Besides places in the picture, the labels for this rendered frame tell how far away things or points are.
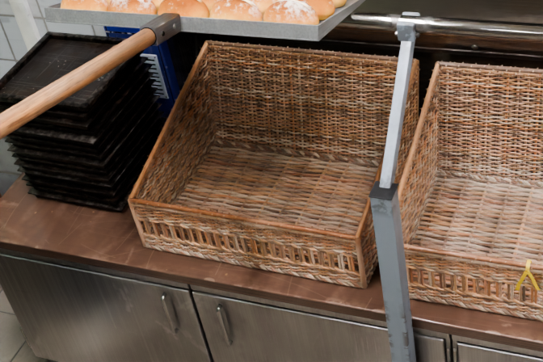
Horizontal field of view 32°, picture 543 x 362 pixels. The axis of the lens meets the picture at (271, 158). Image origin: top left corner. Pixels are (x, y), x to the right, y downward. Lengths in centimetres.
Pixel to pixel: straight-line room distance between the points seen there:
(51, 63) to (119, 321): 66
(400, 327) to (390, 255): 20
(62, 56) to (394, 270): 103
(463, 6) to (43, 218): 114
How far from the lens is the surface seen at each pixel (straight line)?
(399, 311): 191
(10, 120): 134
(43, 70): 239
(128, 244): 229
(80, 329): 257
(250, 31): 167
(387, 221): 174
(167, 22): 168
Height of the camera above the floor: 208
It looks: 38 degrees down
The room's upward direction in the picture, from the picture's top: 12 degrees counter-clockwise
